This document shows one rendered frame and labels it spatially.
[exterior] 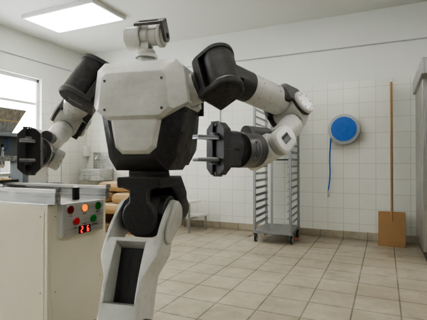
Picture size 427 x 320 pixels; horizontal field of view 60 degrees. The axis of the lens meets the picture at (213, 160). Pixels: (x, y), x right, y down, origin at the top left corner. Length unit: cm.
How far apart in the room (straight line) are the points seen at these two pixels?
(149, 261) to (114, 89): 46
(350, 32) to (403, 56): 75
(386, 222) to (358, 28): 253
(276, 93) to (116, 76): 46
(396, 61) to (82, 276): 457
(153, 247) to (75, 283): 87
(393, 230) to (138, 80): 433
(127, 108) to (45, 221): 78
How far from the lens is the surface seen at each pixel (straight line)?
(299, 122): 114
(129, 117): 101
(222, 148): 82
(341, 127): 513
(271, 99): 112
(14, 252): 182
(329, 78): 540
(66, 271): 175
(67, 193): 199
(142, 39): 111
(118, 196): 550
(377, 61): 539
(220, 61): 103
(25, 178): 256
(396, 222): 501
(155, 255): 97
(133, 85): 101
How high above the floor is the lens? 101
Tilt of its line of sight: level
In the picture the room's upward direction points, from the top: straight up
